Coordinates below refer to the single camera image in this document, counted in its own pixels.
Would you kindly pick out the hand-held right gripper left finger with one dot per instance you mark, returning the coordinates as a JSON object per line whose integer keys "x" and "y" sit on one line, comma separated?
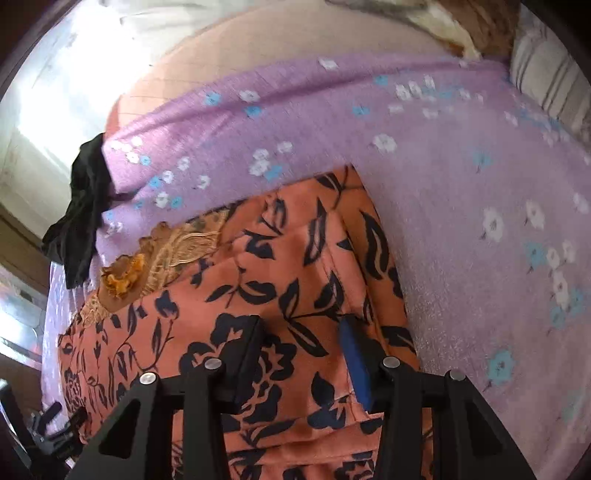
{"x": 247, "y": 355}

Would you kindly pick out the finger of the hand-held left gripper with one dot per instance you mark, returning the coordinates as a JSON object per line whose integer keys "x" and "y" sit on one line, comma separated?
{"x": 60, "y": 445}

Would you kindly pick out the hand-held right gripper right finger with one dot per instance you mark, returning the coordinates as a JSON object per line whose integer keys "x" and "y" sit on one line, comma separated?
{"x": 355, "y": 364}

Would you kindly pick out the orange floral garment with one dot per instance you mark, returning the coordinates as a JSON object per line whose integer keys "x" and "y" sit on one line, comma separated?
{"x": 286, "y": 258}

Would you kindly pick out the purple floral bed sheet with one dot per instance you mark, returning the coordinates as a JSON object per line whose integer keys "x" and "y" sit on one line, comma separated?
{"x": 461, "y": 207}

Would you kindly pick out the black cloth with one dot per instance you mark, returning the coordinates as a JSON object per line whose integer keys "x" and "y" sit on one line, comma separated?
{"x": 83, "y": 207}

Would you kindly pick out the pink pillow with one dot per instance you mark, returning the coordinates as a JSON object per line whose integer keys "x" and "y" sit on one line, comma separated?
{"x": 277, "y": 41}

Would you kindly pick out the striped pillow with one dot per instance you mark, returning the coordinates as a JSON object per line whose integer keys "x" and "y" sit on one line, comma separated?
{"x": 549, "y": 78}

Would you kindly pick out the brown white floral cloth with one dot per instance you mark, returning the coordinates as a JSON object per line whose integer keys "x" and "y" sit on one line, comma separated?
{"x": 485, "y": 27}

